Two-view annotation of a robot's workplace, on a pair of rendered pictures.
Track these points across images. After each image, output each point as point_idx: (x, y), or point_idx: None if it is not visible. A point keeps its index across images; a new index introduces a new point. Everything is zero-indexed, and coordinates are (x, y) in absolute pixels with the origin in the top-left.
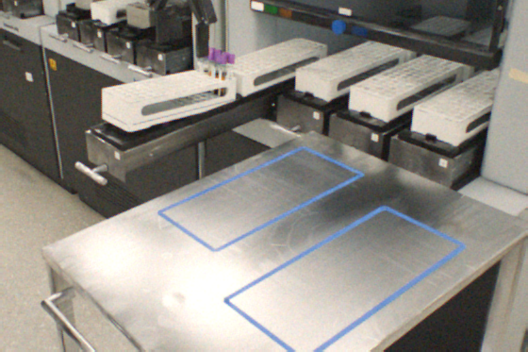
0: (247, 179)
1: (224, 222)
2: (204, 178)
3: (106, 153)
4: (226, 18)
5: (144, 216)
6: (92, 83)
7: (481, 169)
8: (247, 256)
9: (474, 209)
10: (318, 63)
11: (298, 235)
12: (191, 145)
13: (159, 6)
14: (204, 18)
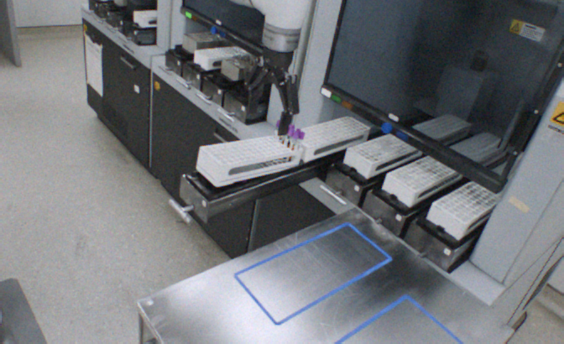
0: (305, 250)
1: (285, 294)
2: (271, 244)
3: (195, 197)
4: (299, 92)
5: (222, 278)
6: (186, 109)
7: (471, 256)
8: (301, 333)
9: (472, 308)
10: (362, 144)
11: (342, 316)
12: (261, 197)
13: (254, 87)
14: (289, 109)
